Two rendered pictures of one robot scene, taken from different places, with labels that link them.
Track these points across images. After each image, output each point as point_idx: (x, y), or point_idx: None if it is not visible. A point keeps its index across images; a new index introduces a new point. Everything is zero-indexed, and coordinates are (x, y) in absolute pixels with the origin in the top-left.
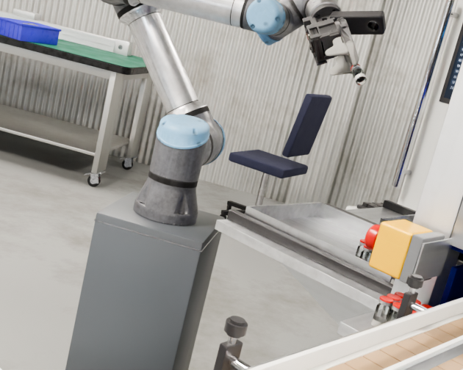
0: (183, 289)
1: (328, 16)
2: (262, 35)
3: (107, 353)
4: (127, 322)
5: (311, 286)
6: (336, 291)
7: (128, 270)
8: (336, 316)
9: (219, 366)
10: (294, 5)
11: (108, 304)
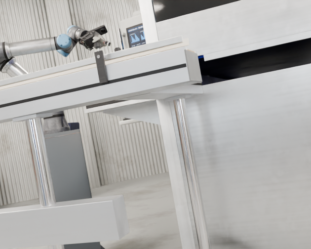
0: (80, 150)
1: (85, 34)
2: (63, 53)
3: (60, 193)
4: (63, 176)
5: (127, 115)
6: (136, 110)
7: (55, 154)
8: (140, 118)
9: None
10: (70, 37)
11: (52, 172)
